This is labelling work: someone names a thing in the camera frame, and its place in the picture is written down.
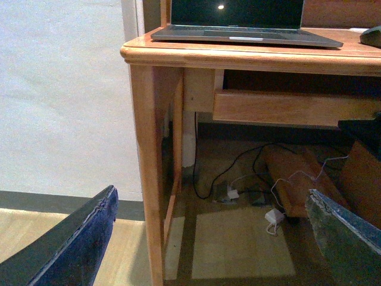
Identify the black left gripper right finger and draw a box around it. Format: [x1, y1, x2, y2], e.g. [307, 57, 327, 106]
[305, 189, 380, 285]

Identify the wooden keyboard tray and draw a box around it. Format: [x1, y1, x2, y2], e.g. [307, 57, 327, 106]
[213, 70, 380, 128]

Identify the grey laptop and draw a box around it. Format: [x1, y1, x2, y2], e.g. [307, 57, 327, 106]
[151, 0, 343, 48]

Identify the dark grey computer mouse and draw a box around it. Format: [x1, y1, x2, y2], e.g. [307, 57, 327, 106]
[360, 26, 381, 48]

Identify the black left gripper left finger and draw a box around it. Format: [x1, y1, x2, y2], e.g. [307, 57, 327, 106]
[1, 185, 118, 285]

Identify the power strip on floor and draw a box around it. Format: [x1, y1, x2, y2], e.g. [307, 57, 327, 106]
[212, 184, 269, 207]

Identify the white charging cable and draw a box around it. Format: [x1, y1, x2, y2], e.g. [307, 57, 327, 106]
[266, 153, 351, 237]

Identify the wooden plank under desk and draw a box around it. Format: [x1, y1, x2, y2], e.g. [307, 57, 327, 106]
[263, 145, 349, 218]

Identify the white power adapter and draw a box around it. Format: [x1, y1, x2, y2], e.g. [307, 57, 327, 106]
[265, 209, 285, 225]

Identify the black cable under desk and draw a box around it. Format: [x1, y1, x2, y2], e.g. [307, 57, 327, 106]
[192, 111, 298, 200]

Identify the wooden desk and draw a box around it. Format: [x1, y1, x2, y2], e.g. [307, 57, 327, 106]
[120, 29, 380, 285]

